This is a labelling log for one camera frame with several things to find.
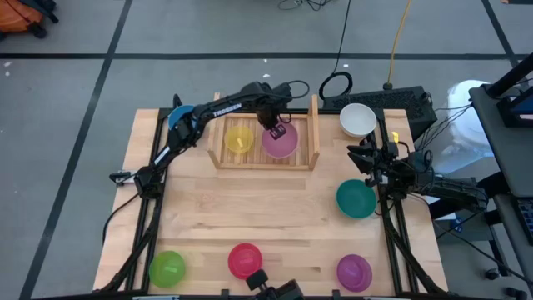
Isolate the orange bag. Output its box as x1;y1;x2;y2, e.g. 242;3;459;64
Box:
0;0;59;41

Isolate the wooden slatted shelf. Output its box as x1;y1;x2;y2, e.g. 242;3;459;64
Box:
207;92;321;172

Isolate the black keyboard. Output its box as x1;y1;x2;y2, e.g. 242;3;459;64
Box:
515;196;533;247

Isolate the pink bowl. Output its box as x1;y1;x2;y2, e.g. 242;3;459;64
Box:
261;120;300;160

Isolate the blue bowl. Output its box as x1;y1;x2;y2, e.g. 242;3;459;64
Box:
167;103;197;131

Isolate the black hanging cable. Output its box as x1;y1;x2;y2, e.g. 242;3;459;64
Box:
318;0;355;102

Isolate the yellow hanging cable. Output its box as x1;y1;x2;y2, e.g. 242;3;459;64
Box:
386;0;414;91

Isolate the lime green translucent bowl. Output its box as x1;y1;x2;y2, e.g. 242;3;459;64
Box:
148;249;187;288

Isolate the white paper sheet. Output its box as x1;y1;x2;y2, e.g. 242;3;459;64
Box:
427;195;459;222

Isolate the purple translucent bowl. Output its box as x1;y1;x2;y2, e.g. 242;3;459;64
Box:
336;253;374;293

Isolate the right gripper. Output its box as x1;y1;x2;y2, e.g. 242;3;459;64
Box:
347;139;403;188

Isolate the yellow translucent bowl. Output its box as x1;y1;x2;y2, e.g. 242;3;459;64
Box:
223;125;255;155

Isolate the white bowl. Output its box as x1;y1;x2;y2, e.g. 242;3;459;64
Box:
339;102;378;138

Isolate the teal bowl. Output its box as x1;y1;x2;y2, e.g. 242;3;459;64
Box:
335;178;378;220

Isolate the black cable tangle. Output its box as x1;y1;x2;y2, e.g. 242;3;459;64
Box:
277;0;336;13

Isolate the black equipment cart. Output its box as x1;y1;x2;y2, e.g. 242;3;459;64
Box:
428;53;533;293

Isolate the black aluminium table frame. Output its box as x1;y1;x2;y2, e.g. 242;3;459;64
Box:
32;93;501;300

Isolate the black computer case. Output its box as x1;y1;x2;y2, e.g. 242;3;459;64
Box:
322;85;438;143

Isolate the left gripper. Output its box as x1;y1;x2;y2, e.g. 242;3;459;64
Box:
256;102;292;141

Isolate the red translucent bowl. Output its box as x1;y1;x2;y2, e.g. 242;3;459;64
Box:
227;242;264;281

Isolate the black arm base cable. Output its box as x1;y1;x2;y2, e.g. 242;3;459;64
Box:
102;192;141;245

